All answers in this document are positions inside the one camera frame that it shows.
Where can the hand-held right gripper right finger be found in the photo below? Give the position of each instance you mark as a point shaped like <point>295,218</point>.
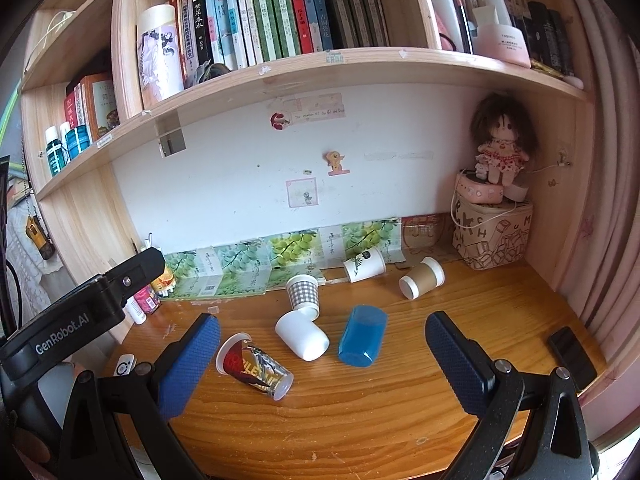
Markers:
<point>450,355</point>

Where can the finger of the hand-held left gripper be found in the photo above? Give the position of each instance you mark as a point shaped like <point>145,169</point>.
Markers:
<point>140,270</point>

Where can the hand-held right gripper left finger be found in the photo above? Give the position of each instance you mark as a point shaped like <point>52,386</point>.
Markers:
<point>192,360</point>

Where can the red patterned paper cup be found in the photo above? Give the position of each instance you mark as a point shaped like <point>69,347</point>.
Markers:
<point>255,367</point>

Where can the brown paper cup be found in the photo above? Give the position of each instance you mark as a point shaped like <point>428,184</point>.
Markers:
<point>421,278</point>

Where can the blue plastic cup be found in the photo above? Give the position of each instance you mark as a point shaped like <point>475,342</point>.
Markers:
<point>363,335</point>

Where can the white plastic cup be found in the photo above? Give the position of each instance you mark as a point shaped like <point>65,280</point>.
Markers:
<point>300,335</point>

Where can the white green print paper cup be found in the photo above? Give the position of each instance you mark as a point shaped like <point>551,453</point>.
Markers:
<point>364,263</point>

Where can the checked paper cup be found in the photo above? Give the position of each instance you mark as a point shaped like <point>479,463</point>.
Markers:
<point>303,295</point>

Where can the orange toy figure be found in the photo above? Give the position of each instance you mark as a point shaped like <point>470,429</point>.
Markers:
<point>164,280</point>

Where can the pink small bottle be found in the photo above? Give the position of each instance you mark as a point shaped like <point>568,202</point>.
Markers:
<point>146,301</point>

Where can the white small bottle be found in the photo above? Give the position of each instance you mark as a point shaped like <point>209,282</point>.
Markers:
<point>135,311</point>

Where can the green grape print box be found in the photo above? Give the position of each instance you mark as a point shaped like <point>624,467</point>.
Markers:
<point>225,287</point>
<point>240,259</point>
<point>187,265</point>
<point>367,237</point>
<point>292,249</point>

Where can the clear small cap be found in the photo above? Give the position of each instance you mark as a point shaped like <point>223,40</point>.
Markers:
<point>214,308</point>

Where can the white small gadget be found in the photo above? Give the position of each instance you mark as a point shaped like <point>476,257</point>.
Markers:
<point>125,365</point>

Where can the yellow black hanging tool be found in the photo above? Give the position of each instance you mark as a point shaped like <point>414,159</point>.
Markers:
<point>39,237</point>

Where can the black phone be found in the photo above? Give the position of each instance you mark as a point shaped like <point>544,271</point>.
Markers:
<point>572,357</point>

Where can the beige printed storage box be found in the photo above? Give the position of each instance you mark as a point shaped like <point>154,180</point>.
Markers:
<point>492,237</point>

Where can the brown print box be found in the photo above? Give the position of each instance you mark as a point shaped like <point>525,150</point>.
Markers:
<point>422,232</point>

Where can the teal bottle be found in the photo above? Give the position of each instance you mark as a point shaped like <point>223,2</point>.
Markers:
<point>77,140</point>
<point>52,152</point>

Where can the pink round case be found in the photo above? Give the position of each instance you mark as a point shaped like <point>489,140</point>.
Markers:
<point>482,191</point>

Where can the orange cover book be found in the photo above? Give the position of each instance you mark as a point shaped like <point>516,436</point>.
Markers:
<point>102,102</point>

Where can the red spine book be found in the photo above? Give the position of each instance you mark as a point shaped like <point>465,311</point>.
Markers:
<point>70,110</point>

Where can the red sticker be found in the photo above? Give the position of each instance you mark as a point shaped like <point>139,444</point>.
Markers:
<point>279,120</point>

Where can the white printed canister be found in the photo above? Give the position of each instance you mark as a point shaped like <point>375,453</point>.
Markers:
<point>159,52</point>

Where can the brown haired rag doll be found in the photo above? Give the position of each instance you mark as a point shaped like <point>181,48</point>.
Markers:
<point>502,135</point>

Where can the taped paper note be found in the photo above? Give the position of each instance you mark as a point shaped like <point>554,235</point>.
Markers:
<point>320,111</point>

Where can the pink curtain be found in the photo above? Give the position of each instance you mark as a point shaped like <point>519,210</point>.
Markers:
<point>610,160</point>

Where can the row of books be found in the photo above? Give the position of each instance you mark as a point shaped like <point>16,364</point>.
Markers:
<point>540,30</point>
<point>280,15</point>

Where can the wooden bookshelf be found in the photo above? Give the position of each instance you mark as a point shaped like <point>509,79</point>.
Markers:
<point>350,67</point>

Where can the pink white box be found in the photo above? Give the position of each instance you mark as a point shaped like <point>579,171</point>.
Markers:
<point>502,42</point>

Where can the metal shelf bracket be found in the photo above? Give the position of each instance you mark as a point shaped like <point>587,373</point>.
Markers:
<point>171,136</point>

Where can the pink frame sticker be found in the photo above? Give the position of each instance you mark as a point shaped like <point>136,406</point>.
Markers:
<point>302,195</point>

